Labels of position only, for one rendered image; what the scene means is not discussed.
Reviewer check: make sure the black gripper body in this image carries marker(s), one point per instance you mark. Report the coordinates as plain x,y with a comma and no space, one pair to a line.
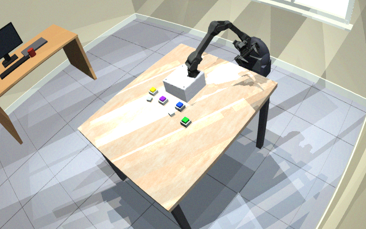
246,52

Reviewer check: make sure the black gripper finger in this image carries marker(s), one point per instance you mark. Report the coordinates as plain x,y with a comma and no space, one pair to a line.
256,49
242,60

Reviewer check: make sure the blue button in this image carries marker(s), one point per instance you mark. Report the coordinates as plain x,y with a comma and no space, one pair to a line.
179,106

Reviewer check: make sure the purple button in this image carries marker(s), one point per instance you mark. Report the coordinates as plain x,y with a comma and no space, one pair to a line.
163,100

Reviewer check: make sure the yellow button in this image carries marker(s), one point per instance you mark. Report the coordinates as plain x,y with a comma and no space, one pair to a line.
153,91

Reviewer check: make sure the green button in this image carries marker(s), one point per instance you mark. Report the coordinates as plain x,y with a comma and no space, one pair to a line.
185,122

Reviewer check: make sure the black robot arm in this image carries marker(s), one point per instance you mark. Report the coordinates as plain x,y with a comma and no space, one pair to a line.
215,27

